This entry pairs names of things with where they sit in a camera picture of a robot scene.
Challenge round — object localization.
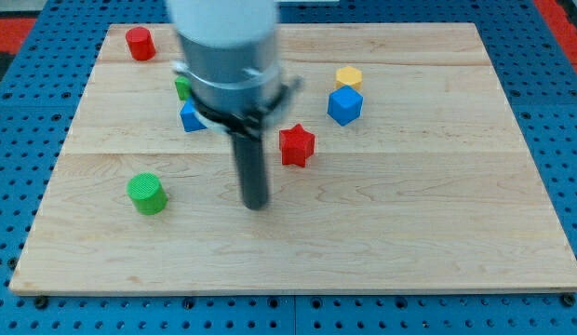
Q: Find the red star block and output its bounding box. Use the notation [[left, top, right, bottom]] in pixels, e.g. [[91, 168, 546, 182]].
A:
[[279, 124, 315, 168]]

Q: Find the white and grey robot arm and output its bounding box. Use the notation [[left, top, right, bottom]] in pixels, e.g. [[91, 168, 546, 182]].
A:
[[167, 0, 302, 139]]

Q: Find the light wooden board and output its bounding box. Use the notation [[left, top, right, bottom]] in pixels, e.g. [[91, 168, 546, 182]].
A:
[[10, 23, 577, 296]]

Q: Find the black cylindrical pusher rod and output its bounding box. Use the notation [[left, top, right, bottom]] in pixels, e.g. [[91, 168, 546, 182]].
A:
[[231, 133, 269, 210]]

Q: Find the blue cube block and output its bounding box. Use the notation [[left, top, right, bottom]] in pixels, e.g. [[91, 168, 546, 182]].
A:
[[327, 86, 364, 127]]

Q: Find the blue triangular block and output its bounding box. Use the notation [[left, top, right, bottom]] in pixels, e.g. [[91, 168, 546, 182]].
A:
[[180, 100, 207, 132]]

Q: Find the yellow hexagon block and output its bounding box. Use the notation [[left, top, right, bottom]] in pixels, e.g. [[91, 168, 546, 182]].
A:
[[334, 66, 363, 91]]

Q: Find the small green block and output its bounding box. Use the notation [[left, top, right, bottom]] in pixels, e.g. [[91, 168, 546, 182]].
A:
[[174, 75, 191, 101]]

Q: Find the green cylinder block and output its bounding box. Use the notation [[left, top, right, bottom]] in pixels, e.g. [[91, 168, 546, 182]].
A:
[[127, 172, 168, 215]]

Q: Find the red cylinder block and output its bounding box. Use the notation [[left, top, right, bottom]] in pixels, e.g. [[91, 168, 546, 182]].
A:
[[125, 26, 156, 61]]

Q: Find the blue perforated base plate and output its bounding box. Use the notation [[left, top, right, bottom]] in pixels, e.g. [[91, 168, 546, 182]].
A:
[[0, 0, 577, 334]]

